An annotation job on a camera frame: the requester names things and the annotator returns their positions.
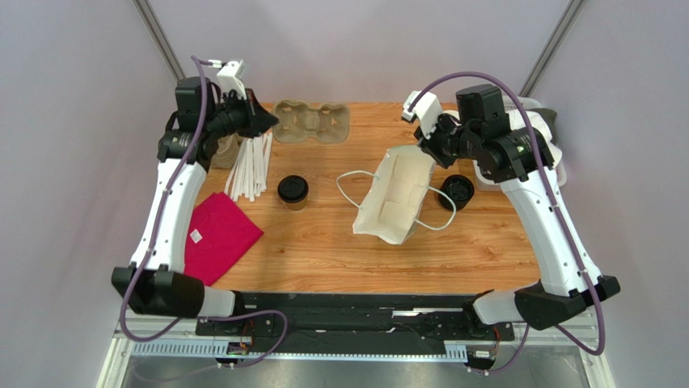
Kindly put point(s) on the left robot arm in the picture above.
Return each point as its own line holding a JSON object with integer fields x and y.
{"x": 154, "y": 282}

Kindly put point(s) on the dark green cloth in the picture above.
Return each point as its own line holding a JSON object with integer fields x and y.
{"x": 549, "y": 116}

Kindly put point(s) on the brown paper coffee cup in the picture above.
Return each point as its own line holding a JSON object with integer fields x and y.
{"x": 296, "y": 205}

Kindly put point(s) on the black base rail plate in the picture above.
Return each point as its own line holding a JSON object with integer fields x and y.
{"x": 379, "y": 324}

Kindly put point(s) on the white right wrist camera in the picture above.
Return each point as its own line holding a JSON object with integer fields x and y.
{"x": 427, "y": 110}

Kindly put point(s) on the green white paper bag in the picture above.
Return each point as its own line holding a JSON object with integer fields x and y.
{"x": 390, "y": 210}

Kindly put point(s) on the white bucket hat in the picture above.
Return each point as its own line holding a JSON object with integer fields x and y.
{"x": 537, "y": 122}

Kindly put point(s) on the stack of pulp cup carriers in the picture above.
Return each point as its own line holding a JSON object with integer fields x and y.
{"x": 227, "y": 153}

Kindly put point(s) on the single pulp cup carrier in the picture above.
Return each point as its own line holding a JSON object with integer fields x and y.
{"x": 298, "y": 121}

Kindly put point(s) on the black cup lid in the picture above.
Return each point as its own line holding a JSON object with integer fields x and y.
{"x": 293, "y": 189}

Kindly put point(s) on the red folded cloth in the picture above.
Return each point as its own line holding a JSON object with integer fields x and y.
{"x": 219, "y": 235}

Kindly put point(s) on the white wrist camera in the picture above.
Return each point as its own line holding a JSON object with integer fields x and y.
{"x": 427, "y": 110}
{"x": 234, "y": 75}

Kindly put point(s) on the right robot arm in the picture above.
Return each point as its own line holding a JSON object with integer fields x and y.
{"x": 521, "y": 163}

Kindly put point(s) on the white paper straws bundle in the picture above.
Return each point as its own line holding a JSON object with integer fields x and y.
{"x": 249, "y": 174}

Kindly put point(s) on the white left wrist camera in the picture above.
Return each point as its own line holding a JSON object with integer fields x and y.
{"x": 234, "y": 75}

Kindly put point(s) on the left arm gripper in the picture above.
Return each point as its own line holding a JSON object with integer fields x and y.
{"x": 258, "y": 120}

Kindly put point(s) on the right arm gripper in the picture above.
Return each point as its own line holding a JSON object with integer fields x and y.
{"x": 432, "y": 143}

